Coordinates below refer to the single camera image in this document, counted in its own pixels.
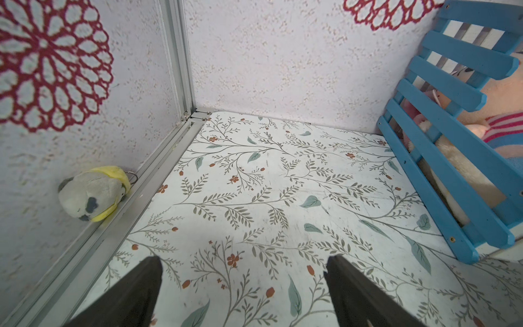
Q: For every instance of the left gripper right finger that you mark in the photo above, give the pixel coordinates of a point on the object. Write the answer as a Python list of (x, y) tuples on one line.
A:
[(358, 301)]

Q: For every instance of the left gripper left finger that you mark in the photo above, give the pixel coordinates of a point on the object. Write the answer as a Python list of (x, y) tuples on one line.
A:
[(130, 302)]

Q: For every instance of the blue white toy crib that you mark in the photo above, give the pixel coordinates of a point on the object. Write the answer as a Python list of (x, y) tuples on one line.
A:
[(455, 125)]

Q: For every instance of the plush doll blue shorts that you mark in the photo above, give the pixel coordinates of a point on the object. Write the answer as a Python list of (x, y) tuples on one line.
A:
[(498, 124)]

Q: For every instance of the small round plush on wall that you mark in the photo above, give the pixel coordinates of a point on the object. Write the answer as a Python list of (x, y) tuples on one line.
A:
[(94, 195)]

